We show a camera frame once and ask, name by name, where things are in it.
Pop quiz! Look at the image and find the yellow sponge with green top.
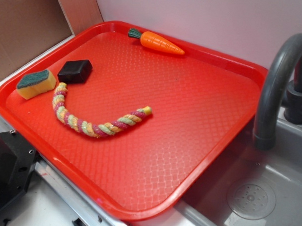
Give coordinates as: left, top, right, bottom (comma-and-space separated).
16, 70, 56, 100

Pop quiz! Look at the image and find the red plastic tray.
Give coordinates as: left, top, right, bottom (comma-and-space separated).
0, 21, 267, 221

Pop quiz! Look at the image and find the orange plastic toy carrot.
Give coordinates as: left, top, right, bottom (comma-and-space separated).
128, 28, 185, 56

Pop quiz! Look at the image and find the black plastic block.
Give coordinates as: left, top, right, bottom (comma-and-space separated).
57, 59, 93, 84

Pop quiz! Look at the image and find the grey toy sink basin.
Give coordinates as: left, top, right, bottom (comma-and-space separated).
176, 119, 302, 226

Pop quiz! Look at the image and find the sink drain strainer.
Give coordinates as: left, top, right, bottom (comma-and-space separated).
226, 179, 276, 221

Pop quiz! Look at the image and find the grey curved faucet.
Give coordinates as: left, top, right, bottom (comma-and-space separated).
252, 33, 302, 151

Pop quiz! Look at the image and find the brown cardboard panel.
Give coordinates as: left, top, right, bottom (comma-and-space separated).
0, 0, 103, 82

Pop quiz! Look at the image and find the multicolour twisted rope toy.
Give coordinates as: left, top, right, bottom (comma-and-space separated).
52, 82, 153, 139

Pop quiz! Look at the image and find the black metal mount bracket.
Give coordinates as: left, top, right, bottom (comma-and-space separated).
0, 132, 38, 213

